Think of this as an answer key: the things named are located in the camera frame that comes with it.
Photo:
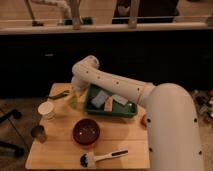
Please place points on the metal cup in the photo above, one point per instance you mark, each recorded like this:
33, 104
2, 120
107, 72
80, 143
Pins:
38, 132

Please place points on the orange round fruit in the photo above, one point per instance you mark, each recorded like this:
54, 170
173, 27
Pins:
144, 120

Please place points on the small tan wooden block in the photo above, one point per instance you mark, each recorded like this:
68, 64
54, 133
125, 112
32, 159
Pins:
108, 104

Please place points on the green pepper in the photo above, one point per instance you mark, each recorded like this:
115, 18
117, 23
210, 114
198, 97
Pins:
59, 95

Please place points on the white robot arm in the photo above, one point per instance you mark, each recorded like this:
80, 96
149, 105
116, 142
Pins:
173, 130

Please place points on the white paper cup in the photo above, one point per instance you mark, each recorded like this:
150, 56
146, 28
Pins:
46, 110

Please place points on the green plastic tray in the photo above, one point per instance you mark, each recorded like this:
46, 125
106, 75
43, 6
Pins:
128, 110

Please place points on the grey triangular cloth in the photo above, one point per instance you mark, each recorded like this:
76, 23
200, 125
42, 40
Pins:
119, 99

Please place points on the blue sponge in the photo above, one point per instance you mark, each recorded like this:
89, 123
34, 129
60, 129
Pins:
99, 99

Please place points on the dark red bowl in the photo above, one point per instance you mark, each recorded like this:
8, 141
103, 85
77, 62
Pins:
86, 132

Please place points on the white dish brush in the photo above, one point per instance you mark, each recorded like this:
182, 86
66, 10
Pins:
90, 159

